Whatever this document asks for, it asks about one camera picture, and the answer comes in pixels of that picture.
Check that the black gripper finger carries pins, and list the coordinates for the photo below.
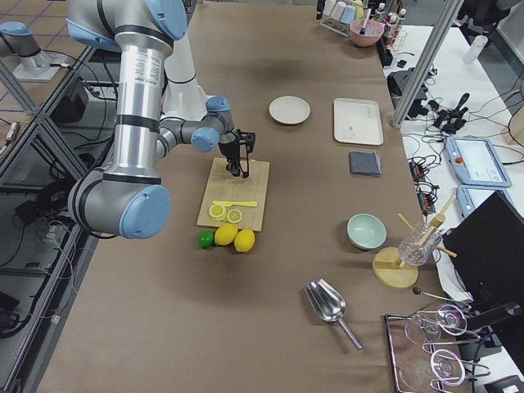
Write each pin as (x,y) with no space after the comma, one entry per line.
(319,9)

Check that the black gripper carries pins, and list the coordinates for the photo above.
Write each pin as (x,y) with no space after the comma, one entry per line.
(228,149)

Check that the round beige plate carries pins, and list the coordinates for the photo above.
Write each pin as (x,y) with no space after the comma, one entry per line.
(289,110)

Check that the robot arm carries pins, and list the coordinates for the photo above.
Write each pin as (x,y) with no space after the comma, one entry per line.
(126,197)

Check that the white rabbit tray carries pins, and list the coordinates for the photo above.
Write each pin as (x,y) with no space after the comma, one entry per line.
(357,121)

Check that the pink cup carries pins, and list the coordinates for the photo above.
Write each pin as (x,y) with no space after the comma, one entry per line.
(338,10)

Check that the bamboo cutting board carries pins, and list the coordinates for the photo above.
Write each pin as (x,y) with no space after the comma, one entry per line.
(222,186)

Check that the yellow plastic knife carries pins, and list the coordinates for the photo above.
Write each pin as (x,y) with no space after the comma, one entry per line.
(235,203)

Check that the lemon slice upper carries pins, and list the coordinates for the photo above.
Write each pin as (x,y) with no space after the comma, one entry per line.
(217,212)

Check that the lemon slice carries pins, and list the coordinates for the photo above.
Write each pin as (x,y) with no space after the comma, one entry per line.
(234,216)
(217,212)

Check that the lemon slice lower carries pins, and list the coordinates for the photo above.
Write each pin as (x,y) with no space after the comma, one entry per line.
(234,216)

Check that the yellow lemon near lime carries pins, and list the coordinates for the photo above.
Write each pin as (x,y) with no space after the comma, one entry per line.
(225,234)

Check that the green lime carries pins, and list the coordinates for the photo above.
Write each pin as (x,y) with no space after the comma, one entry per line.
(206,238)

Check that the yellow lemon outer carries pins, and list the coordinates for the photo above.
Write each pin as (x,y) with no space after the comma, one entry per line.
(244,240)

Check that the grey folded cloth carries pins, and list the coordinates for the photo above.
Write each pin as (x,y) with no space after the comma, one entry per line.
(365,163)

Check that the mint green bowl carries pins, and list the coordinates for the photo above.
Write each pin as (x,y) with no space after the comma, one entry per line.
(366,231)

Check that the white bottle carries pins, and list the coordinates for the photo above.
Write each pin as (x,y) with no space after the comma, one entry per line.
(477,45)

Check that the metal scoop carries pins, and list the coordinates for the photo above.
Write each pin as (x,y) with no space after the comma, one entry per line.
(330,306)

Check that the wooden glass stand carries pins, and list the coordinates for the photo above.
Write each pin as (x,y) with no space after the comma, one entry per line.
(391,270)

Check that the clear glass cup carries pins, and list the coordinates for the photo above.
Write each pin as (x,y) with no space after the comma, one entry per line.
(419,245)

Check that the blue teach pendant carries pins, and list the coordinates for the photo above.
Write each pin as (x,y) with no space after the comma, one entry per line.
(469,197)
(475,162)

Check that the black monitor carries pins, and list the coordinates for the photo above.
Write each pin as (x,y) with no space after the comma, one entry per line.
(489,248)

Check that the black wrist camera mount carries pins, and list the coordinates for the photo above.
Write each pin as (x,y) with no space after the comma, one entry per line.
(246,139)

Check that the white wire cup rack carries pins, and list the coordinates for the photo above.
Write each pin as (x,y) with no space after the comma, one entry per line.
(327,22)

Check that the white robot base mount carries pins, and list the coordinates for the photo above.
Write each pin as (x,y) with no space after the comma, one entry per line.
(184,98)

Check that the aluminium frame post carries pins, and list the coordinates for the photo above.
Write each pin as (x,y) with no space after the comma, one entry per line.
(431,48)

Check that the wire glass holder rack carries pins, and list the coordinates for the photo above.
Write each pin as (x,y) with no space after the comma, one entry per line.
(449,348)

